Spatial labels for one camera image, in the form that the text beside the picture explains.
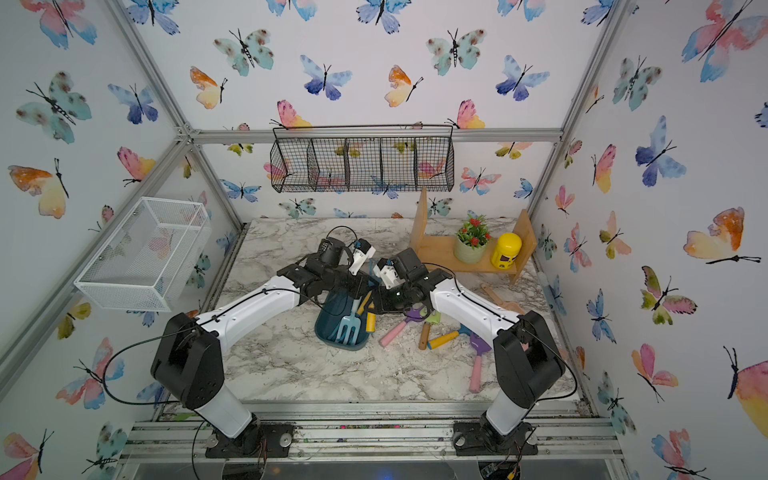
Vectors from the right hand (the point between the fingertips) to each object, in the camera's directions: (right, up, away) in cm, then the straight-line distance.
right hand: (372, 305), depth 81 cm
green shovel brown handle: (+15, -1, -11) cm, 19 cm away
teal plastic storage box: (-13, -3, +15) cm, 20 cm away
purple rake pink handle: (+31, -14, +6) cm, 34 cm away
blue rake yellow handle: (-5, -4, +13) cm, 14 cm away
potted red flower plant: (+29, +18, +9) cm, 35 cm away
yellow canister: (+40, +15, +10) cm, 44 cm away
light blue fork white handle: (-7, -7, +12) cm, 16 cm away
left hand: (+2, +6, +2) cm, 7 cm away
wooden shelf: (+21, +14, +22) cm, 34 cm away
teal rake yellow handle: (+19, -12, +9) cm, 24 cm away
